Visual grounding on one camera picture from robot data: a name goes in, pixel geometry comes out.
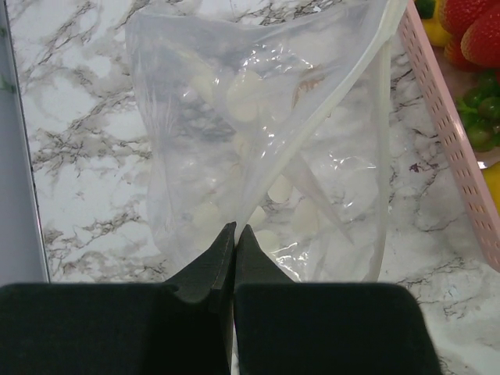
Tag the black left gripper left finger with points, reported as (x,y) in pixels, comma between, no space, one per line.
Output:
(180,326)

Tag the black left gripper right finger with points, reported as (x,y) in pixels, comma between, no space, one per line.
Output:
(285,327)

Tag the clear zip top bag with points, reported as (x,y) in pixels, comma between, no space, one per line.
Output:
(281,128)

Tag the green grape bunch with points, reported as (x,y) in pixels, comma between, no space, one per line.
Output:
(478,110)

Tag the red strawberry bunch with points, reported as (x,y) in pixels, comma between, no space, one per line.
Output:
(474,30)

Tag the yellow lemon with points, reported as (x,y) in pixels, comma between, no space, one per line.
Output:
(491,176)

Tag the pink perforated plastic basket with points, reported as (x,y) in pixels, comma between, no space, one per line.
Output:
(463,161)

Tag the yellow bell pepper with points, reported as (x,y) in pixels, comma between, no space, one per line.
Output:
(428,11)

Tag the aluminium side rail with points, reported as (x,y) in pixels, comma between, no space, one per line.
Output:
(22,248)

